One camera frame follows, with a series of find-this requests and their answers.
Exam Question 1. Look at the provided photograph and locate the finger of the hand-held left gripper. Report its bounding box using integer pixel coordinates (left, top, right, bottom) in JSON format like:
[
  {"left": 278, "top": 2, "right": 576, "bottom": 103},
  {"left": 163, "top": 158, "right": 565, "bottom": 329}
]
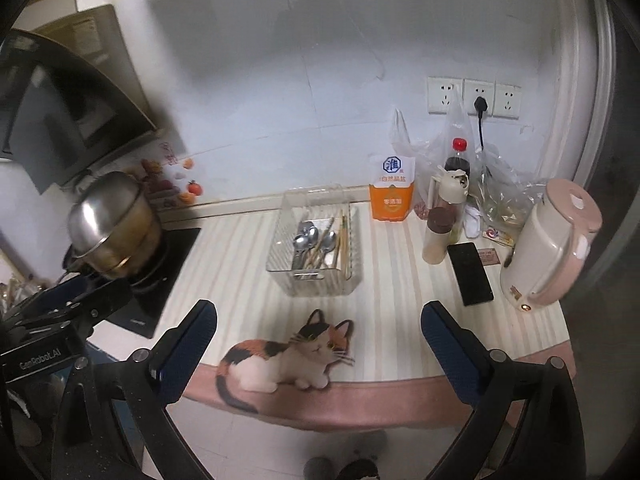
[
  {"left": 25, "top": 276, "right": 133, "bottom": 341},
  {"left": 5, "top": 276, "right": 96, "bottom": 320}
]

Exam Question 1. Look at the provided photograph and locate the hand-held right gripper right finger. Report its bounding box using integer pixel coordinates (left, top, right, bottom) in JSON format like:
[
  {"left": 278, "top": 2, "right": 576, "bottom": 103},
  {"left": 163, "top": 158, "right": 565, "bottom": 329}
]
[{"left": 421, "top": 301, "right": 588, "bottom": 480}]

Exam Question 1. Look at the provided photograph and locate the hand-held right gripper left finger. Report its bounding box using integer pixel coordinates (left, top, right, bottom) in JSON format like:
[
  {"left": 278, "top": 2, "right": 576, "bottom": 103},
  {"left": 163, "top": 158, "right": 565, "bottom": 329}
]
[{"left": 50, "top": 299, "right": 218, "bottom": 480}]

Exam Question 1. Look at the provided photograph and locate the clear plastic container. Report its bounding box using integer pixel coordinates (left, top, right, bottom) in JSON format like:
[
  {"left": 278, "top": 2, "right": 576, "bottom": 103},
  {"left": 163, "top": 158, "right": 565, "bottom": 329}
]
[{"left": 266, "top": 185, "right": 362, "bottom": 298}]

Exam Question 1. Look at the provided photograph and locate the bundle of wooden chopsticks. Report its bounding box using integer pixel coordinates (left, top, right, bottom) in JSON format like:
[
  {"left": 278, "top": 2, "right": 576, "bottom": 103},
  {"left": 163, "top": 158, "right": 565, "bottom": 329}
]
[{"left": 305, "top": 210, "right": 351, "bottom": 273}]

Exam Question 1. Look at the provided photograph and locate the blue cabinet front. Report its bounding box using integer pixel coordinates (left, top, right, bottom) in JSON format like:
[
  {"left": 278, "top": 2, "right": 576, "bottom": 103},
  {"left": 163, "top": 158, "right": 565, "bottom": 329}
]
[{"left": 85, "top": 335, "right": 166, "bottom": 461}]

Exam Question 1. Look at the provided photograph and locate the black smartphone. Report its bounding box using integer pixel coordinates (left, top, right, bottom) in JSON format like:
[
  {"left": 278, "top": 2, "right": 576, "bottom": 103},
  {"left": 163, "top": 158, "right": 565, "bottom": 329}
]
[{"left": 446, "top": 241, "right": 495, "bottom": 307}]

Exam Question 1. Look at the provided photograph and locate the steel pot with lid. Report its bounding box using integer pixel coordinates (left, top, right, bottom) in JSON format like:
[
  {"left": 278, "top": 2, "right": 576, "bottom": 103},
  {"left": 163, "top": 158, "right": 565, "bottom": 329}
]
[{"left": 67, "top": 171, "right": 163, "bottom": 278}]

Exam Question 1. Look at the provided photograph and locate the striped cat print tablecloth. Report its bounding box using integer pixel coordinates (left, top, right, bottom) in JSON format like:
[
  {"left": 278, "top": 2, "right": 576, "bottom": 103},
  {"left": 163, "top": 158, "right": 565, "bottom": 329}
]
[{"left": 165, "top": 195, "right": 576, "bottom": 431}]

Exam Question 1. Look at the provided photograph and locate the black cooktop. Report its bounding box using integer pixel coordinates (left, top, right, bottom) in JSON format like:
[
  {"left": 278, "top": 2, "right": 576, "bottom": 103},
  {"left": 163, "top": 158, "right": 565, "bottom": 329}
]
[{"left": 102, "top": 227, "right": 202, "bottom": 339}]

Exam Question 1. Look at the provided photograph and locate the spice jar brown lid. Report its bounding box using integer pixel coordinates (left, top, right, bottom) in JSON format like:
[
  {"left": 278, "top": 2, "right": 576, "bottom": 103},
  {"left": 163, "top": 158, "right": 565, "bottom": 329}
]
[{"left": 422, "top": 206, "right": 453, "bottom": 265}]

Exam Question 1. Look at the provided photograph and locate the wrapped lollipop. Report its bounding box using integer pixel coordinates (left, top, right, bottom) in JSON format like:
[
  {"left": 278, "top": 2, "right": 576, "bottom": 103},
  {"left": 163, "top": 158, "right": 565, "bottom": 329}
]
[{"left": 482, "top": 227, "right": 516, "bottom": 246}]

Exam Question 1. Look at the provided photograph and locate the grey slipper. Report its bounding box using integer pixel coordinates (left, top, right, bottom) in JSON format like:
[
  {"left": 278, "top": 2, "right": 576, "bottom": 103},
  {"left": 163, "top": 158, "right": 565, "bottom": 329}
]
[
  {"left": 302, "top": 455, "right": 343, "bottom": 480},
  {"left": 345, "top": 429, "right": 388, "bottom": 461}
]

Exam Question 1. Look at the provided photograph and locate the small white bottle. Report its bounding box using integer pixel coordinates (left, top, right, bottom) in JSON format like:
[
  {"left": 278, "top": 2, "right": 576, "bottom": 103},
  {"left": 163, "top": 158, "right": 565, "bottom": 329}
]
[{"left": 462, "top": 205, "right": 483, "bottom": 238}]

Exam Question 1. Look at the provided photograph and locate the pink and cream electric kettle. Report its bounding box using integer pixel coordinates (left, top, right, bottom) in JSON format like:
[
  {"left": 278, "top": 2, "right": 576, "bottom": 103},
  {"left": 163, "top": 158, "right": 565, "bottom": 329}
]
[{"left": 500, "top": 177, "right": 603, "bottom": 313}]

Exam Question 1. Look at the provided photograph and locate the orange and white salt bag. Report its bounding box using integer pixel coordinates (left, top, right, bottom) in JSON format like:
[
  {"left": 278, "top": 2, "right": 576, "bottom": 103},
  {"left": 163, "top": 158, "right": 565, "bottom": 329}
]
[{"left": 369, "top": 154, "right": 417, "bottom": 222}]

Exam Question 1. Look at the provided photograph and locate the crumpled clear plastic bag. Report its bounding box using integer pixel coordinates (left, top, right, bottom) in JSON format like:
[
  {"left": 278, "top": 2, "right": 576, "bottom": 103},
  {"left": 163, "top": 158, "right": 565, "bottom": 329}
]
[{"left": 470, "top": 142, "right": 546, "bottom": 231}]

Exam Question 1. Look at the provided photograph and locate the oil bottle beige lid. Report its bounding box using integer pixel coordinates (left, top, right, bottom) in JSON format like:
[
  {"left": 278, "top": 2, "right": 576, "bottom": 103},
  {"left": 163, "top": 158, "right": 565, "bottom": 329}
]
[{"left": 430, "top": 169, "right": 472, "bottom": 231}]

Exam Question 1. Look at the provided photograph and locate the black range hood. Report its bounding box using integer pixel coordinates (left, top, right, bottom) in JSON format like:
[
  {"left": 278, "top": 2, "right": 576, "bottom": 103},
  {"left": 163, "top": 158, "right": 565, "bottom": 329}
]
[{"left": 0, "top": 27, "right": 158, "bottom": 196}]

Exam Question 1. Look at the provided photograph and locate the dark sauce bottle red cap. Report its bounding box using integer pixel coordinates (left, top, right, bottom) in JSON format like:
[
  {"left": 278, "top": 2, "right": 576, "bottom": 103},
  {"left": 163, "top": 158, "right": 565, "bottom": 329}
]
[{"left": 444, "top": 137, "right": 472, "bottom": 176}]

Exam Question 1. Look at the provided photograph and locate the dark glass door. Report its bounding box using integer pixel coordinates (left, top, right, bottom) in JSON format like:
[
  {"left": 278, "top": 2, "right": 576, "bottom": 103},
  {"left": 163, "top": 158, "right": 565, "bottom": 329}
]
[{"left": 565, "top": 0, "right": 640, "bottom": 411}]

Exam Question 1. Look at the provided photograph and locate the translucent white plastic bag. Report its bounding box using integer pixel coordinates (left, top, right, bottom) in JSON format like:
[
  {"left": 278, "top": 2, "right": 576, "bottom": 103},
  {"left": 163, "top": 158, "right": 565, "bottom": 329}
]
[{"left": 389, "top": 107, "right": 441, "bottom": 216}]

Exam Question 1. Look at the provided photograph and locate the tall clear plastic bag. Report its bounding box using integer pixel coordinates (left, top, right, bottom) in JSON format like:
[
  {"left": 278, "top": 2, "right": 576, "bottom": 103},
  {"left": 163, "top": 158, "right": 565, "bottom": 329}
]
[{"left": 440, "top": 96, "right": 476, "bottom": 161}]

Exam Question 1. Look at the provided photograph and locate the wall utensil rack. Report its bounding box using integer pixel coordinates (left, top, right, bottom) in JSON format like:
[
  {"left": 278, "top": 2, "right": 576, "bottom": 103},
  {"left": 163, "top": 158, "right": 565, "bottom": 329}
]
[{"left": 0, "top": 275, "right": 46, "bottom": 311}]

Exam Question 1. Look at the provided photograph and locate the fruit wall sticker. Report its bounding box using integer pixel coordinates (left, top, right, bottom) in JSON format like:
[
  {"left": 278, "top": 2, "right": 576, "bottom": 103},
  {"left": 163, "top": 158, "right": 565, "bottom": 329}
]
[{"left": 140, "top": 140, "right": 206, "bottom": 208}]

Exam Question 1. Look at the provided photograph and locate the black plug with cable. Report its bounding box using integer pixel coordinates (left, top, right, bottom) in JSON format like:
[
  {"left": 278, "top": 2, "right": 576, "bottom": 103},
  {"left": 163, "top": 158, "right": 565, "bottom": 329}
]
[{"left": 472, "top": 96, "right": 488, "bottom": 153}]

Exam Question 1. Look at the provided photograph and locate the beige hood duct cover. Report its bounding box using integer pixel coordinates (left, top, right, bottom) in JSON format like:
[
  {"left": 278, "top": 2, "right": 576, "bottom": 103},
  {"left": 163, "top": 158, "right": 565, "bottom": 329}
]
[{"left": 35, "top": 4, "right": 157, "bottom": 126}]

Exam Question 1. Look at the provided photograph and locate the white wall socket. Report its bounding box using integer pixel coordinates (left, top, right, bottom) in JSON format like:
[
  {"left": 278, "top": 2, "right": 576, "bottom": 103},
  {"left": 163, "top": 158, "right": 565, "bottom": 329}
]
[
  {"left": 462, "top": 79, "right": 496, "bottom": 117},
  {"left": 426, "top": 76, "right": 463, "bottom": 115},
  {"left": 492, "top": 83, "right": 522, "bottom": 120}
]

